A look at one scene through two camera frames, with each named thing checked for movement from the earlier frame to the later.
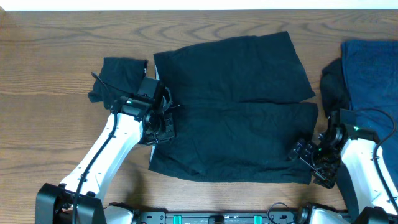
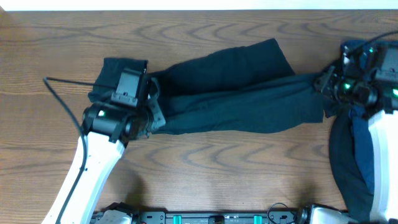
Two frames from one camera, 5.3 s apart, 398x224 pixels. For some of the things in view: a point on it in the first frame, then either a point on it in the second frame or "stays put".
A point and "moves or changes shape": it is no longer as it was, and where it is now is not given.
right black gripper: [327, 178] -> [328, 79]
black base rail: [221, 217] stays put
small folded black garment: [124, 73] stays put
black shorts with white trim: [239, 109] moves or changes shape
